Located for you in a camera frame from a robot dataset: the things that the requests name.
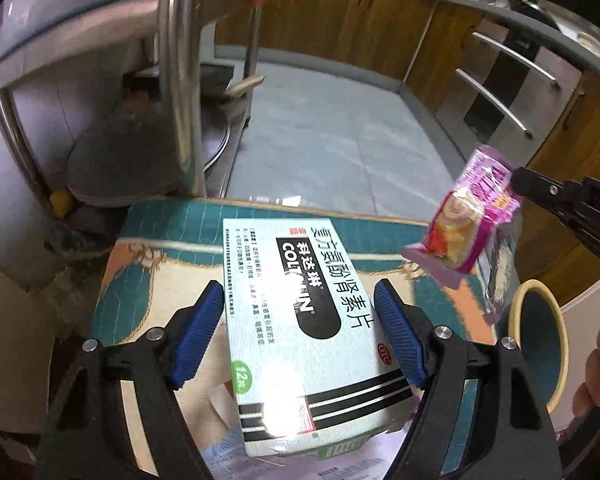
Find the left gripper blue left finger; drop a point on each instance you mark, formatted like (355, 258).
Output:
(190, 331)

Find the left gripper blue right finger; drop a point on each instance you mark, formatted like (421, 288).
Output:
(407, 329)

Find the white green medicine box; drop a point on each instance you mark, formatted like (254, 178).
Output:
(312, 370)

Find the pink snack wrapper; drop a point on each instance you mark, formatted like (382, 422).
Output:
(479, 218)

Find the teal yellow-rimmed trash bin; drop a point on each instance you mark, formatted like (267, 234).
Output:
(536, 323)

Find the wooden kitchen cabinets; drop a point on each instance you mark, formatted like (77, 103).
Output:
(414, 47)

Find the teal orange floor mat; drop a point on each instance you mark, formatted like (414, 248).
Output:
(169, 249)

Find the stainless steel built-in oven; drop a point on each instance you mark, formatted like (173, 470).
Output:
(508, 92)

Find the stainless steel shelf rack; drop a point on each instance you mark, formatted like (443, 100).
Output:
(107, 42)

